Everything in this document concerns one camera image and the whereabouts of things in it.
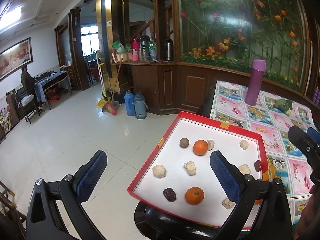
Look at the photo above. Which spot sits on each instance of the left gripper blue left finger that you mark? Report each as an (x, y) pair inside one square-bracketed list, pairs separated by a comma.
[(88, 175)]

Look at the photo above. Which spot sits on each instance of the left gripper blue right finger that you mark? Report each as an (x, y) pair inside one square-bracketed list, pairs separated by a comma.
[(228, 175)]

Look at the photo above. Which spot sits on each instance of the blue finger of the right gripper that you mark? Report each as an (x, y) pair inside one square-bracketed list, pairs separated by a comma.
[(300, 139), (314, 135)]

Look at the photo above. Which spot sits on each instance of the orange mandarin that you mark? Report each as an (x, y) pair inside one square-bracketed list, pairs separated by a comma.
[(258, 201), (200, 147), (194, 196)]

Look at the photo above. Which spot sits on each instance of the small beige banana chunk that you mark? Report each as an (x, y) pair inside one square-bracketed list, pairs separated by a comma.
[(210, 144)]

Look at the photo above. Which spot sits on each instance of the large beige banana chunk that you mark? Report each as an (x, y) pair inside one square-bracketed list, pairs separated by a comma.
[(190, 168)]

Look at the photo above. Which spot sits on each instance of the brown round longan fruit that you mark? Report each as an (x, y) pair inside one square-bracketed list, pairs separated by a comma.
[(184, 143)]

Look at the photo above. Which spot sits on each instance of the dark red jujube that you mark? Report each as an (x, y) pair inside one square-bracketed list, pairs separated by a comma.
[(258, 165), (169, 194)]

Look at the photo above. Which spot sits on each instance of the person's right hand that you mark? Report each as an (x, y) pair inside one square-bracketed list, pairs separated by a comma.
[(308, 214)]

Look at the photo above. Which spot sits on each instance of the fruit pattern tablecloth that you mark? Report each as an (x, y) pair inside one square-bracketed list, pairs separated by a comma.
[(284, 160)]

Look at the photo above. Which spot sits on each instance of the purple bottles on shelf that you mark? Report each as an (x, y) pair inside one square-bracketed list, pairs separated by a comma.
[(316, 97)]

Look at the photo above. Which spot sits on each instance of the green leafy vegetable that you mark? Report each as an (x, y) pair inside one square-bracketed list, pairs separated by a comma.
[(284, 105)]

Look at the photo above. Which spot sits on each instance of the red box lid tray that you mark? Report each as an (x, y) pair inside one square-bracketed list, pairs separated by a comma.
[(149, 189)]

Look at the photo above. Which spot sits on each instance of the purple thermos bottle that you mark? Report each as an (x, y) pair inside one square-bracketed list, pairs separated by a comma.
[(257, 74)]

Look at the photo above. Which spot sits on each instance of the grey thermos jug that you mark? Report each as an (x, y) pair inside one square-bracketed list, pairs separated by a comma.
[(140, 106)]

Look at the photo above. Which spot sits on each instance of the blue thermos jug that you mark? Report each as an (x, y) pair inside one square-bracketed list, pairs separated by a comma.
[(129, 99)]

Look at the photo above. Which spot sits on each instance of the wooden chair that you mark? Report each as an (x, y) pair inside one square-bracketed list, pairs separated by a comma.
[(26, 105)]

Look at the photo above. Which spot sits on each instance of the dark side table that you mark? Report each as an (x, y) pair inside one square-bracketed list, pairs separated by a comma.
[(42, 87)]

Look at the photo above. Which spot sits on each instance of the person in dark jacket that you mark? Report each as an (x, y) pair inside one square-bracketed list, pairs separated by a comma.
[(28, 83)]

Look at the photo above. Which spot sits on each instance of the framed landscape painting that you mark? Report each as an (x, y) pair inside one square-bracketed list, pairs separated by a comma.
[(15, 57)]

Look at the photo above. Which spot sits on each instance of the green plastic bag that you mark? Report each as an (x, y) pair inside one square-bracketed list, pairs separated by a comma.
[(118, 47)]

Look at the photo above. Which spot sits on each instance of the flower painting glass panel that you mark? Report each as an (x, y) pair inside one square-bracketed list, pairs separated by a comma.
[(232, 33)]

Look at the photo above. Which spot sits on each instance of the pink bottle on counter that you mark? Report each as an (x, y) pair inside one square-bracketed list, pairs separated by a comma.
[(135, 49)]

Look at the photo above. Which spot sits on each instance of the steel thermos flask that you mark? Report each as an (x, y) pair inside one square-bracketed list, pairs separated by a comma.
[(169, 45)]

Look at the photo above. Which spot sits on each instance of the ceiling fluorescent light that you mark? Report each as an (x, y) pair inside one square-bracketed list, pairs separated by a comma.
[(10, 18)]

